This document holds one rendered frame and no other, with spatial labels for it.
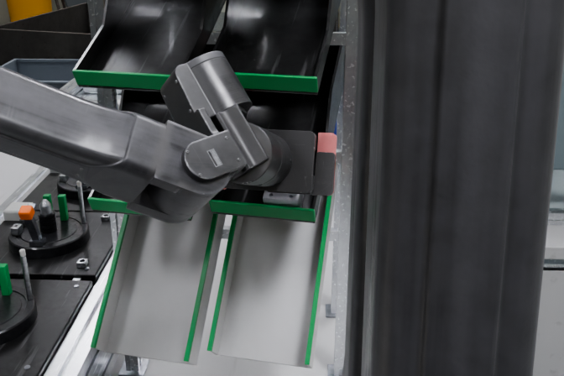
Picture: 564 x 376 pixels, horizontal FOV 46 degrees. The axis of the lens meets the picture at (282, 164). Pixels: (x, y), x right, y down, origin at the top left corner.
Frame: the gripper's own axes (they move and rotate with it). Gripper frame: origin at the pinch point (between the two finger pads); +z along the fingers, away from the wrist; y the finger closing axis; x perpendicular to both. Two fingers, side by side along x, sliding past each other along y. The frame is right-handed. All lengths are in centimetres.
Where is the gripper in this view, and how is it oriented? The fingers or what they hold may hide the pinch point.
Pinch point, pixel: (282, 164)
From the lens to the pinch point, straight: 79.7
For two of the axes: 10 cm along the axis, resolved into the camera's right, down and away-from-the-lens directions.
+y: -9.8, -0.5, 1.9
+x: -0.6, 10.0, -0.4
